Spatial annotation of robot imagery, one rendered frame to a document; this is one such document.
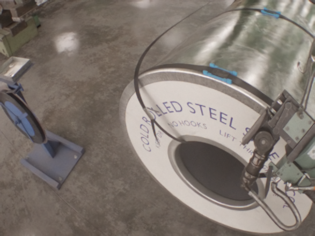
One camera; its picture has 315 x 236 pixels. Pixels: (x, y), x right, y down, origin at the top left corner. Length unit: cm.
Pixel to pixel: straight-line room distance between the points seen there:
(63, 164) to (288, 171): 217
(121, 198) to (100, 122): 88
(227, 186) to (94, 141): 146
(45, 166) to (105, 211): 81
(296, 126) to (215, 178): 101
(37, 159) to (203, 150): 172
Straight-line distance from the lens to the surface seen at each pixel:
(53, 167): 264
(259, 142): 74
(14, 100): 206
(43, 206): 249
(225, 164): 170
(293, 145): 73
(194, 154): 158
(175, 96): 109
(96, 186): 237
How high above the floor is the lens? 195
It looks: 47 degrees down
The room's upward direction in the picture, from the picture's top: 11 degrees counter-clockwise
